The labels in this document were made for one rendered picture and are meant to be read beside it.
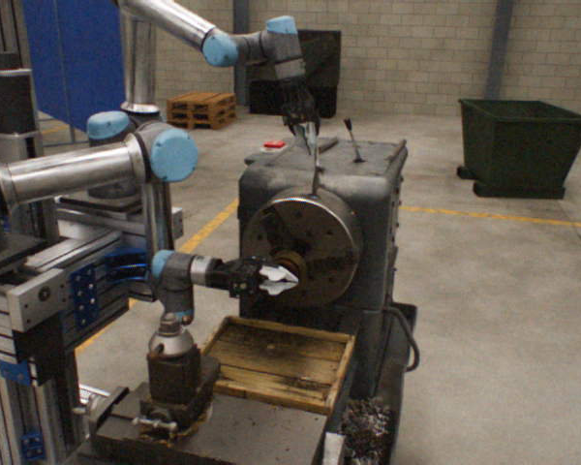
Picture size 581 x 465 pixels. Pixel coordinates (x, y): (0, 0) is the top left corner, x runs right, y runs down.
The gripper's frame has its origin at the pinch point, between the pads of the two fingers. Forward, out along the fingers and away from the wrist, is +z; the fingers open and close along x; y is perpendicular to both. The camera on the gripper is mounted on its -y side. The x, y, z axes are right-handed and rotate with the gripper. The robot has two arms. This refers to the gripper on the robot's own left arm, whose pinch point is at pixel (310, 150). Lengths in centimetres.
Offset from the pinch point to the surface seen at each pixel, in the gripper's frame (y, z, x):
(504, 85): -982, 99, 101
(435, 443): -52, 140, 11
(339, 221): 17.3, 16.4, 8.7
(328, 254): 20.1, 24.0, 4.9
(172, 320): 73, 13, -9
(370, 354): 1, 65, 5
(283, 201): 17.4, 9.0, -4.9
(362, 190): 0.7, 13.4, 12.5
